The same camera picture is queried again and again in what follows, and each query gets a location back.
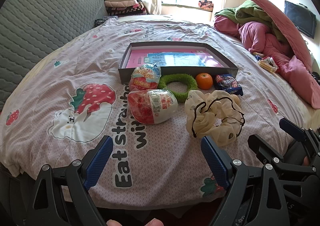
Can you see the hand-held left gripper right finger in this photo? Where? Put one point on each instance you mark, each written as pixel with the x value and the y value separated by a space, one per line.
pixel 215 163

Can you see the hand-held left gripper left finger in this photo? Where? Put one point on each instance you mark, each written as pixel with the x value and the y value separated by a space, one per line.
pixel 98 163

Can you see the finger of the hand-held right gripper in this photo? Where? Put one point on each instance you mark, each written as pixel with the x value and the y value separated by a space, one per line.
pixel 292 127
pixel 265 151

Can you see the cream scrunchie with black trim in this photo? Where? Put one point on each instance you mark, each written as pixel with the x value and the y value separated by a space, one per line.
pixel 202 113

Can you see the red white egg snack pack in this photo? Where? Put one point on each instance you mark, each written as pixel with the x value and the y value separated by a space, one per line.
pixel 150 106

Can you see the blue cookie packet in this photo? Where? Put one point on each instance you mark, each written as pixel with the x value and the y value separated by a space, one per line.
pixel 227 83

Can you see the orange mandarin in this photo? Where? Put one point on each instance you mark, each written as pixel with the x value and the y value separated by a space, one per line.
pixel 204 81

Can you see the blue red egg snack pack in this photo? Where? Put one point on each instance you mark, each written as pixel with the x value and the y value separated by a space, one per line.
pixel 143 78

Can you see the grey shallow cardboard box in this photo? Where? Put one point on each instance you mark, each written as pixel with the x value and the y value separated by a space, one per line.
pixel 175 70

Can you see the person's left hand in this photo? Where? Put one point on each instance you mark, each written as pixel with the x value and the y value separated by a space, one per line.
pixel 115 223

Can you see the snack packets near blankets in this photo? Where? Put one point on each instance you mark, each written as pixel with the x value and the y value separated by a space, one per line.
pixel 269 64

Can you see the small blue snack packet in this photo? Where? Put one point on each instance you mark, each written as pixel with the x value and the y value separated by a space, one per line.
pixel 258 58

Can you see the yellow wafer pack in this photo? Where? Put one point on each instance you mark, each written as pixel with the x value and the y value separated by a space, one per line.
pixel 257 54

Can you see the magenta fleece blanket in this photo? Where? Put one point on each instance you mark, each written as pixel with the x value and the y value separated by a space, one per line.
pixel 255 33

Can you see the pink and blue book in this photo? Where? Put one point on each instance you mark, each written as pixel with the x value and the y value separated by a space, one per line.
pixel 140 58

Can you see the pink quilted blanket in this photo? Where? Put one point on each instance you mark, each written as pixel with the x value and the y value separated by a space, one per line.
pixel 275 13

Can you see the green fleece garment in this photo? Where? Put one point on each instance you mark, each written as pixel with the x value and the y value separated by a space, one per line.
pixel 250 13

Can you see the dark patterned cloth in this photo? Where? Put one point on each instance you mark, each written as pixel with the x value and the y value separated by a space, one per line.
pixel 102 21

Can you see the patterned bag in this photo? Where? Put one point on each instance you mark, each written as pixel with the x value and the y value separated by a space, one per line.
pixel 206 4

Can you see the grey quilted headboard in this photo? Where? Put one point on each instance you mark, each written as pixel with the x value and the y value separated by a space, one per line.
pixel 37 21

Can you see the stack of folded blankets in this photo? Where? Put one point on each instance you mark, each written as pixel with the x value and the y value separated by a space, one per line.
pixel 120 4

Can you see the black wall television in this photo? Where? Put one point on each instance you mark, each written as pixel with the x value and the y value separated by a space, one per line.
pixel 300 18

